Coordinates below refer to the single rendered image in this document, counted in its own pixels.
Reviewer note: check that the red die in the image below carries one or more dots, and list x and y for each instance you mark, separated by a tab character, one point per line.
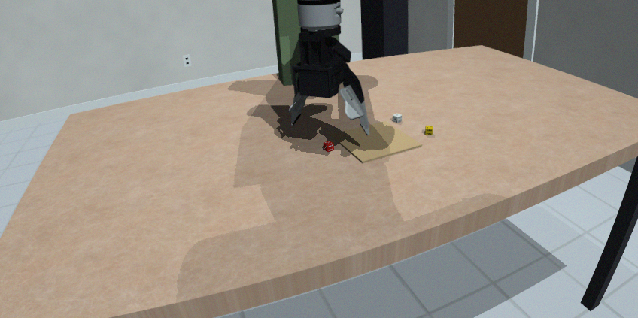
328	146

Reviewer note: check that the beige flat mat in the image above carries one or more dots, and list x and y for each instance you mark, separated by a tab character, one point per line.
383	140

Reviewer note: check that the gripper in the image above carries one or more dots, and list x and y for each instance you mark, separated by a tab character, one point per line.
321	76

